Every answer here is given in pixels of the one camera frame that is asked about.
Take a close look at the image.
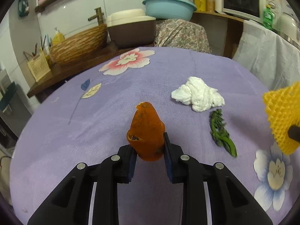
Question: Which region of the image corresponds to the yellow foam fruit net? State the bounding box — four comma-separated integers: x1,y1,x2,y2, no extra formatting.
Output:
262,81,299,155

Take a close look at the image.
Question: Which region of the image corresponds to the orange peel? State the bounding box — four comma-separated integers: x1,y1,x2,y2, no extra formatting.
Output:
126,102,165,161

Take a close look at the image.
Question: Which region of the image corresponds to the white tissue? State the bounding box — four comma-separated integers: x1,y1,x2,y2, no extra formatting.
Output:
171,76,225,113

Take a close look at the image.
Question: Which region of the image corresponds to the green vegetable scrap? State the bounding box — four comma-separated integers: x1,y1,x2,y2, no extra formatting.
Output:
209,109,237,158

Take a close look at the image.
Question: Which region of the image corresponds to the white plastic sheet cover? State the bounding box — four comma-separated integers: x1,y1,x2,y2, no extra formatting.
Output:
233,20,299,90

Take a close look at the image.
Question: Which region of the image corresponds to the purple floral tablecloth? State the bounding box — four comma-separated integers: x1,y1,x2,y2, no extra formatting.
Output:
10,48,276,224

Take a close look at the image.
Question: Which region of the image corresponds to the white electric kettle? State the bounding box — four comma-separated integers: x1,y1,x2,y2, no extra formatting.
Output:
277,12,299,45

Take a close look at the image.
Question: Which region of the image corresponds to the dark wooden counter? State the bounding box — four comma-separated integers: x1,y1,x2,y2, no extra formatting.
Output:
26,40,155,99

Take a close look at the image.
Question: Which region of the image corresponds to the green soda bottle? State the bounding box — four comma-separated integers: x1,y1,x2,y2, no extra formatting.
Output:
263,5,274,31

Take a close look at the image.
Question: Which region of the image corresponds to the white microwave oven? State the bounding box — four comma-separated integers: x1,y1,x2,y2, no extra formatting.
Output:
222,0,266,23

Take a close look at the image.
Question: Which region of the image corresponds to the beige utensil holder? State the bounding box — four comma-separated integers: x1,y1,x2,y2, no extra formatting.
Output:
22,43,52,86

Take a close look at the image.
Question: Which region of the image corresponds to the woven basket sink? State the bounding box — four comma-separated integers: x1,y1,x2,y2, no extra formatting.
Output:
50,24,108,65

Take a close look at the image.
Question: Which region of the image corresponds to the floral patterned cloth cover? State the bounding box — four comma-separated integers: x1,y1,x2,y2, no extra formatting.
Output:
154,19,212,54

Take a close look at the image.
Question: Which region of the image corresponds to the yellow soap dispenser bottle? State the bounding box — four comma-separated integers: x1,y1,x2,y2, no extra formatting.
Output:
52,27,65,45

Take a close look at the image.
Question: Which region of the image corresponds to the brown and white container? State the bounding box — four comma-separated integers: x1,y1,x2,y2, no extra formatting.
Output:
106,9,156,49

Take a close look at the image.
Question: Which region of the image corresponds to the brass faucet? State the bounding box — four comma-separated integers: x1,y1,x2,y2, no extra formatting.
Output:
87,7,104,25

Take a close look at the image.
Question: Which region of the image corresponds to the light blue plastic basin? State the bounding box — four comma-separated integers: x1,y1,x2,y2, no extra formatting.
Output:
142,0,197,21

